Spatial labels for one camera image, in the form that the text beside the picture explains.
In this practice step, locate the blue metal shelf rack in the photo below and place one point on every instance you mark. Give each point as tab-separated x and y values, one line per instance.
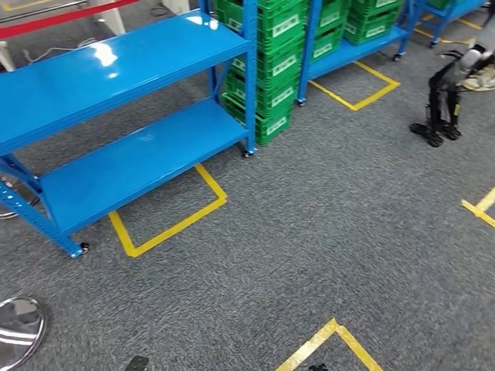
348	51
116	71
444	13

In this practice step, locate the white desk panel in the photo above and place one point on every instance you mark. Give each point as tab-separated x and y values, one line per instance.
5	56
176	6
110	18

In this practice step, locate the black robot left foot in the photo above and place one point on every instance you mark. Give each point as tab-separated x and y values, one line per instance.
136	364

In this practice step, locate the black humanoid robot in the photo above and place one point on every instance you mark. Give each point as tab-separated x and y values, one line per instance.
440	97

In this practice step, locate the red barrier tape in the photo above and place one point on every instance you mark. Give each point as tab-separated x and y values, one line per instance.
58	19

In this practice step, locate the yellow floor tape square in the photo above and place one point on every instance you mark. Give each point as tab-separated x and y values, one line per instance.
477	212

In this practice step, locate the person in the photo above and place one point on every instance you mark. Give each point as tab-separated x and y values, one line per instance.
481	79

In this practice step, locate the chrome round base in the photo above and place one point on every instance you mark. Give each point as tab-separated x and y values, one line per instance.
19	333

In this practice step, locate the metal desk frame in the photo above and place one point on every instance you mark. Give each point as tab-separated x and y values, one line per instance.
38	11

